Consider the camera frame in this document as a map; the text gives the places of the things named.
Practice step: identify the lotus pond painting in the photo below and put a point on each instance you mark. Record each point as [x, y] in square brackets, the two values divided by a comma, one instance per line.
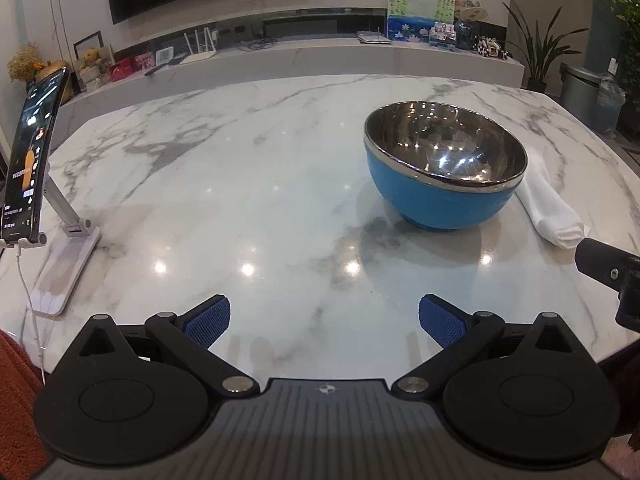
[420, 20]

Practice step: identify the red box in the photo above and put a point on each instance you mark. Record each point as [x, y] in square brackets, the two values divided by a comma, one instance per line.
[120, 70]

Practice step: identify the grey trash bin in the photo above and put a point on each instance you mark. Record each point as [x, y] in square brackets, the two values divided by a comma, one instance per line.
[580, 92]

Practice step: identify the blue steel bowl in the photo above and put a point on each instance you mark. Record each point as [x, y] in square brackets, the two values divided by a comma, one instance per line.
[430, 200]

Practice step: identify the bushy green plant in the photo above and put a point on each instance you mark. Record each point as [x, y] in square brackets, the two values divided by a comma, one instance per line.
[630, 35]

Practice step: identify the round paper fan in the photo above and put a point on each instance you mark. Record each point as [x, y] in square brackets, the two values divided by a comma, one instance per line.
[470, 5]

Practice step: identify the red fabric chair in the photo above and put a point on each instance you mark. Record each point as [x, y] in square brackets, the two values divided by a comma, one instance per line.
[15, 385]

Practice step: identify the brown teddy bear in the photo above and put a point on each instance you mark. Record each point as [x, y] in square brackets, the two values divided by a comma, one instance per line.
[90, 57]

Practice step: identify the white wifi router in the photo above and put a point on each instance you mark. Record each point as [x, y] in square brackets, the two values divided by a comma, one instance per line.
[200, 57]

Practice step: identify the white paper towel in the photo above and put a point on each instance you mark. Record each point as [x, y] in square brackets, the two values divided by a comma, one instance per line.
[545, 205]

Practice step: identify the black smartphone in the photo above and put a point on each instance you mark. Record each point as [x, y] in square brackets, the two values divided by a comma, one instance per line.
[30, 160]

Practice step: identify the black and white figurines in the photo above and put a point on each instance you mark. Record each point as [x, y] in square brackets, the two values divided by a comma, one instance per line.
[490, 47]

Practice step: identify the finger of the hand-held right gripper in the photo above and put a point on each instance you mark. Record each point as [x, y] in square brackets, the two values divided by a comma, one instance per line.
[607, 265]

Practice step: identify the potted long-leaf plant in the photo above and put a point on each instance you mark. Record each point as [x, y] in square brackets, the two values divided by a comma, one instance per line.
[542, 45]

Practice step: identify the dried flower bouquet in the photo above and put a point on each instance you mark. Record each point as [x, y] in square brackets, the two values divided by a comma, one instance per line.
[25, 60]

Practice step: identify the black framed picture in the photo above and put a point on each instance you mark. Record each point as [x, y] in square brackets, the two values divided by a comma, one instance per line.
[89, 40]

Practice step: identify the grey set-top box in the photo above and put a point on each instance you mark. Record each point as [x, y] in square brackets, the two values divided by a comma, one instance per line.
[374, 38]

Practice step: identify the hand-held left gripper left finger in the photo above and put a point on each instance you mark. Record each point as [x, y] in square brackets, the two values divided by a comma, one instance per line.
[207, 320]

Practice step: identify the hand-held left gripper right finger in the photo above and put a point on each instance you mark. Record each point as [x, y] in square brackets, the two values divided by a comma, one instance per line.
[442, 322]

